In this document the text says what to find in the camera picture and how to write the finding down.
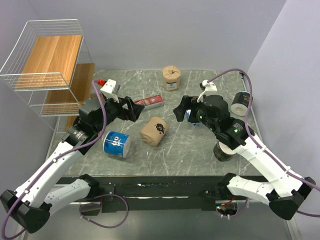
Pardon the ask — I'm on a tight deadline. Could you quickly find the brown roll with label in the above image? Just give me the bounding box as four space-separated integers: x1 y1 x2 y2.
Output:
162 65 181 91

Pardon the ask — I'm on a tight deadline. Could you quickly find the brown roll with cartoon print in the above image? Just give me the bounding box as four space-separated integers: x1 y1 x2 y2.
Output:
140 116 169 146

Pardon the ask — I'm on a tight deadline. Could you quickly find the purple cable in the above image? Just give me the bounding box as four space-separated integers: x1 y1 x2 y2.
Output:
0 79 109 239
206 68 320 217

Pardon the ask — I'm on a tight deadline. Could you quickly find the black paper roll front right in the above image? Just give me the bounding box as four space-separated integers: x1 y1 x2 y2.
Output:
213 141 237 162

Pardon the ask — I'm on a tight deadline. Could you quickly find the black paper roll far right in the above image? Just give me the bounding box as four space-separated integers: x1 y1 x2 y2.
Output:
230 91 251 117

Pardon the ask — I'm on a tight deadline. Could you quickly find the blue paper roll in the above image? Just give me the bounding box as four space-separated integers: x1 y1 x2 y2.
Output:
185 109 201 126
102 131 131 158

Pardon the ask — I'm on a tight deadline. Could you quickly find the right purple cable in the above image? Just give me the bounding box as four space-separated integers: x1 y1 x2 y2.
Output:
206 68 320 217

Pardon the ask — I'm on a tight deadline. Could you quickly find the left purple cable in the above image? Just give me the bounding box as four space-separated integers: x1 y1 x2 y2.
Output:
0 79 109 239

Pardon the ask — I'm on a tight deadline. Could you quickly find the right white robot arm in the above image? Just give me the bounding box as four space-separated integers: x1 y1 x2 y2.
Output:
173 95 316 221

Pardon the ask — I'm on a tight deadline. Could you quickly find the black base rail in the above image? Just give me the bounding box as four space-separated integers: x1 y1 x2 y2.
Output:
53 176 251 213

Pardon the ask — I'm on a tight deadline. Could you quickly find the white wire wooden shelf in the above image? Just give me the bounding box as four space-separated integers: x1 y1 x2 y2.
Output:
0 19 95 133

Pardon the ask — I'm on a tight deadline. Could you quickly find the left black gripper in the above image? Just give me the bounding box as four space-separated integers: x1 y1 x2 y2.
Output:
94 93 144 133

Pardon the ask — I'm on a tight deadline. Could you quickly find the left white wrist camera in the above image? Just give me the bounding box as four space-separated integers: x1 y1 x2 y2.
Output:
97 78 121 103

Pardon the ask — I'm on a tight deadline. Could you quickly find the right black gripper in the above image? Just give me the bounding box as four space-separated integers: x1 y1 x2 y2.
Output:
173 95 218 133

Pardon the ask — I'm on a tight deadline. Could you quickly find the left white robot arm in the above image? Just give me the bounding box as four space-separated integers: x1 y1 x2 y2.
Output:
0 96 144 234

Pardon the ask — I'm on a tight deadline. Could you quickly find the red toothpaste box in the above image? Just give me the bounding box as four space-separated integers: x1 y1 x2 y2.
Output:
134 94 164 111

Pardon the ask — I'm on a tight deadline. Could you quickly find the black paper roll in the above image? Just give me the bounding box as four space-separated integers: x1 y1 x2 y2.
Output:
213 141 237 162
230 91 251 117

